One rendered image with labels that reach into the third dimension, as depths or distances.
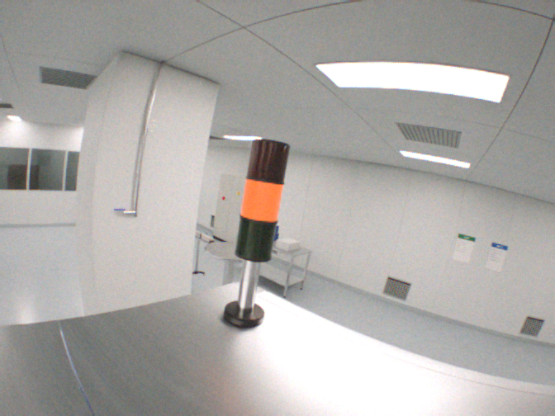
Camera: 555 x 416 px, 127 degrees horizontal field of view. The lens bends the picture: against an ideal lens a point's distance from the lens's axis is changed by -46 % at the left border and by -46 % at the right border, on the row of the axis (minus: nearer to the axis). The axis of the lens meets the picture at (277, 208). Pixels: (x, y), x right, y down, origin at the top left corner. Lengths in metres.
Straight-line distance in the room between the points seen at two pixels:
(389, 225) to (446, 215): 1.29
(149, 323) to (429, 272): 5.56
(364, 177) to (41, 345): 5.83
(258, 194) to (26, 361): 0.34
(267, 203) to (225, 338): 0.18
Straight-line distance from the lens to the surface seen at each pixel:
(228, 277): 4.52
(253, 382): 0.29
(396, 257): 5.75
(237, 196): 7.40
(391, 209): 5.67
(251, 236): 0.32
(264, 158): 0.31
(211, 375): 0.29
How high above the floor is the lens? 2.31
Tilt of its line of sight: 7 degrees down
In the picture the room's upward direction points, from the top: 10 degrees clockwise
